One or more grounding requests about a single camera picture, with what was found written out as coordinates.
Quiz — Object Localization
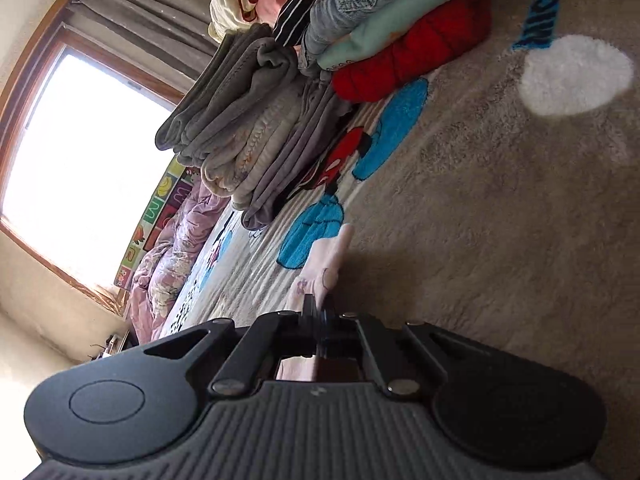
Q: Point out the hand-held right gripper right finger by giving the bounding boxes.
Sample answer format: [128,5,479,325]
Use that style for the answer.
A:
[319,309,449,402]

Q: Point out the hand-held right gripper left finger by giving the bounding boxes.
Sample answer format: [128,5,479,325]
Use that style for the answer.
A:
[142,295,319,397]

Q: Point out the pink printed pants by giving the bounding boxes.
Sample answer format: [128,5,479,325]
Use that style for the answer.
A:
[276,223,357,382]

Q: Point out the lilac grey folded clothes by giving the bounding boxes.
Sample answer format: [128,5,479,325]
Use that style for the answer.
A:
[239,80,357,232]

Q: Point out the beige fleece folded clothes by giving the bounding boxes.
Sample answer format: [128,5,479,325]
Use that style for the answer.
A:
[199,85,313,202]

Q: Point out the dark grey fleece folded clothes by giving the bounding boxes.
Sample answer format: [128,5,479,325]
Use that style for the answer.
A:
[154,22,302,162]

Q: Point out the purple floral quilt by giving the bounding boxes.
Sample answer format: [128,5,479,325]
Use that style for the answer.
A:
[128,181,234,342]

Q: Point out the colourful alphabet foam mat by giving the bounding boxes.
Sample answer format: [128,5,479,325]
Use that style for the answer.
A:
[113,156,194,292]

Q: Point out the cartoon mouse printed blanket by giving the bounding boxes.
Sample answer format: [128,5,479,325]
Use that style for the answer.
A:
[160,0,640,461]

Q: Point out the wooden framed window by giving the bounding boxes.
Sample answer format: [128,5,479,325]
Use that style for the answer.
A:
[0,24,187,293]

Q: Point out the red folded garment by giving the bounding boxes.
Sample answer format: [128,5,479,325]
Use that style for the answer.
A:
[330,0,502,104]

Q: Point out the mint green folded garment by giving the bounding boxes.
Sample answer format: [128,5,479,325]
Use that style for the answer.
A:
[316,0,497,74]

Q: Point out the grey curtain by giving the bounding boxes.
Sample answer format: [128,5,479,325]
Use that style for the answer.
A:
[66,0,227,70]

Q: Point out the black striped folded garment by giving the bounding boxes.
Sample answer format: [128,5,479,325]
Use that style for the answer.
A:
[272,0,372,47]

